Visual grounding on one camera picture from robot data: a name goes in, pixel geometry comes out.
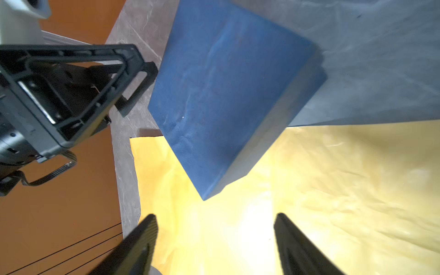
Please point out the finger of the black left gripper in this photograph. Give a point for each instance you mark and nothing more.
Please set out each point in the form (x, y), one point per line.
(125, 106)

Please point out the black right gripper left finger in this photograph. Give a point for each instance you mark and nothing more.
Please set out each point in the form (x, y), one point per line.
(133, 256)

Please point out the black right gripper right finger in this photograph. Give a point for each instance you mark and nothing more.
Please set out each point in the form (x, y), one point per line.
(298, 255)

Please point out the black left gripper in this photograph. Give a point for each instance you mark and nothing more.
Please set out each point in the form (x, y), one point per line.
(53, 97)

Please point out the yellow wrapping paper sheet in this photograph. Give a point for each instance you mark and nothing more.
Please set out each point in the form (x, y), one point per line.
(367, 196)

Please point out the dark blue gift box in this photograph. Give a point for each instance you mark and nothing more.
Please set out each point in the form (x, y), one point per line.
(229, 83)

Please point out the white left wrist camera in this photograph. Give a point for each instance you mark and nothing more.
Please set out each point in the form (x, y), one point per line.
(20, 21)

